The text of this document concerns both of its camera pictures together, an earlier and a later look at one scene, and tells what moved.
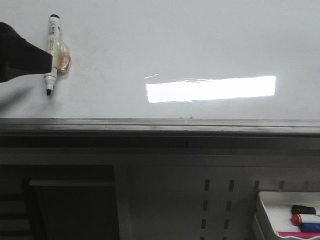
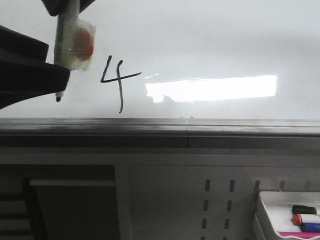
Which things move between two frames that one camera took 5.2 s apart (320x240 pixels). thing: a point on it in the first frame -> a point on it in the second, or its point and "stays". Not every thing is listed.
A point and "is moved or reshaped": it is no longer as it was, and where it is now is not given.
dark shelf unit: x=58 y=202 stays
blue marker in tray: x=309 y=227 stays
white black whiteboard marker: x=61 y=55 is moved or reshaped
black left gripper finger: x=19 y=58 -> x=24 y=73
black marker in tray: x=301 y=209 stays
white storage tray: x=273 y=214 stays
